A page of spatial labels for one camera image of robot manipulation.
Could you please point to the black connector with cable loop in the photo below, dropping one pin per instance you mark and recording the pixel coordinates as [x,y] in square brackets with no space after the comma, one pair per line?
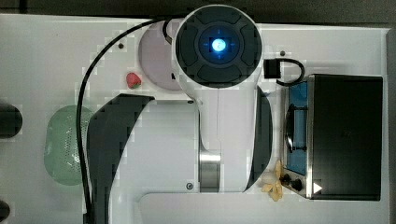
[272,70]

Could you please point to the green perforated colander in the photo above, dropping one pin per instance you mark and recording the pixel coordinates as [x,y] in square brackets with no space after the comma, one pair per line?
[61,158]

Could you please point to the black silver toaster oven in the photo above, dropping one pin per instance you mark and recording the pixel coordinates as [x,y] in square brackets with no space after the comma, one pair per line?
[333,138]

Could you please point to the red toy strawberry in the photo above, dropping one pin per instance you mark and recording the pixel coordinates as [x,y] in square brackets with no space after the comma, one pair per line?
[133,81]

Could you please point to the black frying pan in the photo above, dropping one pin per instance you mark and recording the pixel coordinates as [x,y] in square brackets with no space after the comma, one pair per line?
[10,121]

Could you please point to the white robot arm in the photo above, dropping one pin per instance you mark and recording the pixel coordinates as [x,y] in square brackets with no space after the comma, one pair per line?
[216,138]

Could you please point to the lilac round plate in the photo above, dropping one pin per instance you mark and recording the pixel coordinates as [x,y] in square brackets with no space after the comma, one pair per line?
[155,58]

